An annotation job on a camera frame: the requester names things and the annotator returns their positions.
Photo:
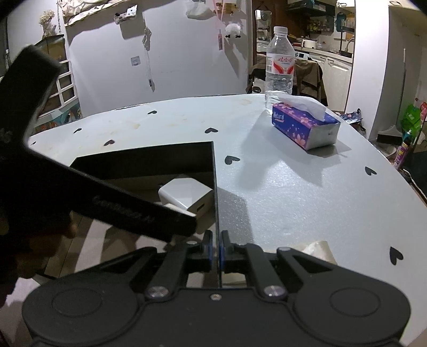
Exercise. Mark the clear plastic water bottle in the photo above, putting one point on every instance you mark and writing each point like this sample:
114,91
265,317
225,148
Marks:
279,83

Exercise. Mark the glass tank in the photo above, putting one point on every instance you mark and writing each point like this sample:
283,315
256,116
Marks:
53,46

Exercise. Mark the person's left hand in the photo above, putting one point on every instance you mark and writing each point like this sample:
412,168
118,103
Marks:
50,248

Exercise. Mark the green bag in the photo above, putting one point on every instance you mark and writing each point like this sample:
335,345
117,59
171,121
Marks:
410,115

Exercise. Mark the purple spray can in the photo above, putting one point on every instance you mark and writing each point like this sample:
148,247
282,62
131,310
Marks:
402,151

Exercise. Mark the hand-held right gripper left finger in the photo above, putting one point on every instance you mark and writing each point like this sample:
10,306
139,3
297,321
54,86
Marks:
209,254

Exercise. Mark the purple patterned bag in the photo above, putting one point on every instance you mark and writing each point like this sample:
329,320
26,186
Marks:
352,116

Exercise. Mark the white coral ornament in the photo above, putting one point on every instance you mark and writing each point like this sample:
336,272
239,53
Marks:
46,20

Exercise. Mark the white hanging bag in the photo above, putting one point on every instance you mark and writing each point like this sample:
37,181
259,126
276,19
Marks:
199,9

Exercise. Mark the black box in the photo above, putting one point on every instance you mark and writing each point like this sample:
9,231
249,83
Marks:
150,160

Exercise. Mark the white drawer cabinet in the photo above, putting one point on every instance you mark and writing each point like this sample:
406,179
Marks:
65,88

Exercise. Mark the white plush sheep toy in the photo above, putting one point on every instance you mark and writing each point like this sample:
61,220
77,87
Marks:
232,29

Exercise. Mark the white charger adapter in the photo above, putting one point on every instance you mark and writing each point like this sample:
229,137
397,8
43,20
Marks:
183,195

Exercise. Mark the wall socket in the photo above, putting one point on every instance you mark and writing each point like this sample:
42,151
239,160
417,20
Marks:
135,61

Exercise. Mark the purple tissue pack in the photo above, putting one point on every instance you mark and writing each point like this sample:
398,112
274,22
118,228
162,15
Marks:
300,126

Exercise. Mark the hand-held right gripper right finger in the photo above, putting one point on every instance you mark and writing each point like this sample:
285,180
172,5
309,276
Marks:
223,254

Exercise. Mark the crumpled white tissue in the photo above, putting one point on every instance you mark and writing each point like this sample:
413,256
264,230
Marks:
317,250

